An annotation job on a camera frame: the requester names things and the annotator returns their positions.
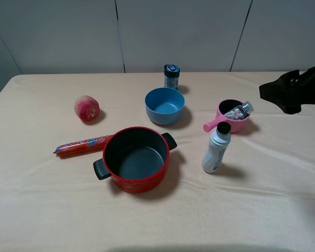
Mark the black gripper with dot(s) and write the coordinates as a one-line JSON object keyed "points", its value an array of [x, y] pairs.
{"points": [[290, 90]]}

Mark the small clear candy jar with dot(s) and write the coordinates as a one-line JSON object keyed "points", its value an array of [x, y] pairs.
{"points": [[240, 112]]}

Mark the white bottle black cap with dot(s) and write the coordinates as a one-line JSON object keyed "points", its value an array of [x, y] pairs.
{"points": [[218, 143]]}

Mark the dark blue-lidded jar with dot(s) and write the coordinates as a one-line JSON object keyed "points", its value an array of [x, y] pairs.
{"points": [[171, 76]]}

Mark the blue plastic bowl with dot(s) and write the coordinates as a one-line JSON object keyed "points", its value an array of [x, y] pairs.
{"points": [[164, 105]]}

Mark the orange wrapped sausage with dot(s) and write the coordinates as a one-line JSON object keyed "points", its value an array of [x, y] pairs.
{"points": [[82, 147]]}

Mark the red peach fruit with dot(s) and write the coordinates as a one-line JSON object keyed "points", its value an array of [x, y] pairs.
{"points": [[86, 108]]}

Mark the pink saucepan with handle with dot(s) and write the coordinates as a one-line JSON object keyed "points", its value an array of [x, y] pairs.
{"points": [[224, 107]]}

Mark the red pot black handles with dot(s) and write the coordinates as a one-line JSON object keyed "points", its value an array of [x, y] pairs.
{"points": [[135, 159]]}

